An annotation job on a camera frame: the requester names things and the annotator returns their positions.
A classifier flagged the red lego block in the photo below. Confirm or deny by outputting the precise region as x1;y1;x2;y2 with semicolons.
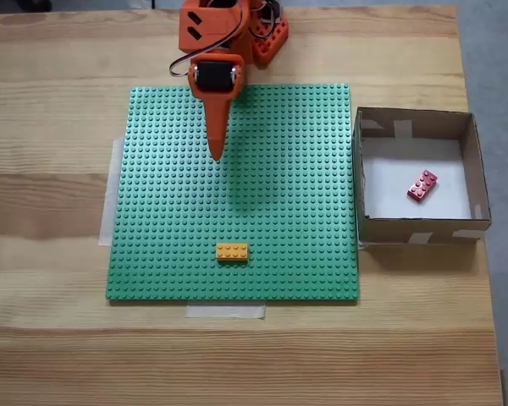
406;168;441;205

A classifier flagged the green lego baseplate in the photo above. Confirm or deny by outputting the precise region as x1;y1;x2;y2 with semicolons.
105;83;361;305

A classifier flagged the yellow lego block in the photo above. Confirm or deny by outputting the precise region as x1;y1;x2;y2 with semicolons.
215;243;250;265

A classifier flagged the brown cardboard box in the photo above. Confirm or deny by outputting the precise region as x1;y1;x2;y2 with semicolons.
352;106;492;246

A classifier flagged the masking tape strip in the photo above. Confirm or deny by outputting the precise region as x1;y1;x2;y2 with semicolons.
185;303;267;320
98;135;126;247

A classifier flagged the white paper sheet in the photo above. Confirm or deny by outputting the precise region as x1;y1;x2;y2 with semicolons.
362;139;473;220

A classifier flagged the gripper servo cable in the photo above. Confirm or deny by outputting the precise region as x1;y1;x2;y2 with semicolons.
169;0;251;80

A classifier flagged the black base cable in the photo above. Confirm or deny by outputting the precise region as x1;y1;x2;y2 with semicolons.
257;0;283;26

